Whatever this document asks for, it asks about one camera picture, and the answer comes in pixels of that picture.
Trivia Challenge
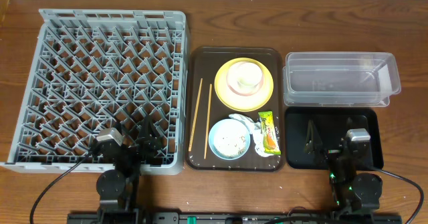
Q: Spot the green snack wrapper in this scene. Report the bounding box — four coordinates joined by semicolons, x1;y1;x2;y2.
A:
258;111;281;155

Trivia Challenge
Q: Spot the white napkin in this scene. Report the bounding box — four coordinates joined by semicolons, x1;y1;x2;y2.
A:
229;114;273;157

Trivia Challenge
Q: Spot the wooden chopstick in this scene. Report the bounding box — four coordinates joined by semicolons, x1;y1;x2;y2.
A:
188;78;203;152
204;84;213;160

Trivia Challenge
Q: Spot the light blue bowl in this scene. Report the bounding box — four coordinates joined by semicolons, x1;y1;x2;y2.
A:
208;119;251;160

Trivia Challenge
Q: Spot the leftover rice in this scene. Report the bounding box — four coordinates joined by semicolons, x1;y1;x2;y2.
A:
213;123;247;158

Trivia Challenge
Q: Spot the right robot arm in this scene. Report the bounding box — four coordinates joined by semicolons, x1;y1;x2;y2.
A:
304;120;383;223

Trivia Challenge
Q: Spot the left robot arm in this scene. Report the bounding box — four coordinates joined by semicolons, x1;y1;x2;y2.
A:
91;116;162;224

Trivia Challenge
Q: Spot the grey plastic dishwasher rack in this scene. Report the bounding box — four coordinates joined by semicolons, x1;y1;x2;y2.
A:
1;9;190;175

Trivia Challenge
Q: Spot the black tray bin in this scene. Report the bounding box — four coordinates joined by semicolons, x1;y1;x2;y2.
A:
284;107;384;170

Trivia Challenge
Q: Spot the clear plastic bin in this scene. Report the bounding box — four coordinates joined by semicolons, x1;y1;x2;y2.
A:
283;51;401;107

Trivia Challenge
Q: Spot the dark brown serving tray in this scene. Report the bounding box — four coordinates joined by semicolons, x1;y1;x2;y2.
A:
184;47;286;173

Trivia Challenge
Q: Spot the yellow plate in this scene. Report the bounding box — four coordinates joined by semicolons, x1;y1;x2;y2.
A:
214;58;274;112

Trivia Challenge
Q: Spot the pink bowl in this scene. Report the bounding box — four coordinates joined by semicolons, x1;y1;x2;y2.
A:
225;60;264;96

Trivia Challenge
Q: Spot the cream white cup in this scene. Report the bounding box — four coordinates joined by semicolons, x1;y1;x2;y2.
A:
227;61;263;90

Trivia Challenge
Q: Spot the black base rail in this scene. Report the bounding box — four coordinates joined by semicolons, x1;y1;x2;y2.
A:
66;212;403;224

